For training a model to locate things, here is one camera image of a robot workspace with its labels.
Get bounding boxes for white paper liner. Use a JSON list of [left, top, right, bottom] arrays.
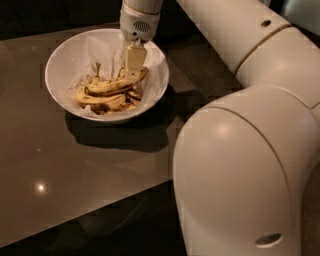
[[70, 36, 169, 122]]

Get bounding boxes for back yellow banana with stem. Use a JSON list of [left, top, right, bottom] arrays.
[[80, 62, 101, 86]]

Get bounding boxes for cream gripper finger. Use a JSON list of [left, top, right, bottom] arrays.
[[125, 43, 147, 80]]

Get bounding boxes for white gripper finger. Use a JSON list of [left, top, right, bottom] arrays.
[[121, 39, 130, 69]]

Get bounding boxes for white ceramic bowl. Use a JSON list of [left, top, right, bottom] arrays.
[[44, 28, 170, 125]]

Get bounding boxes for dark cabinet fronts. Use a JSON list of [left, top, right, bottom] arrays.
[[0, 0, 122, 40]]

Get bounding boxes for right lower bruised banana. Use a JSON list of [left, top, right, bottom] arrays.
[[117, 89, 142, 111]]

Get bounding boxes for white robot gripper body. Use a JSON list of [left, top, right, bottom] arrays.
[[120, 1, 161, 42]]

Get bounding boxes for lower front yellow banana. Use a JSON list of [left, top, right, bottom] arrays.
[[76, 87, 126, 111]]

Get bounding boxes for spotted yellow banana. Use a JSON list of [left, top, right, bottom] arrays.
[[85, 67, 148, 96]]

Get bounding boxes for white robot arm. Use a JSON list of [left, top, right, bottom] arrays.
[[173, 0, 320, 256]]

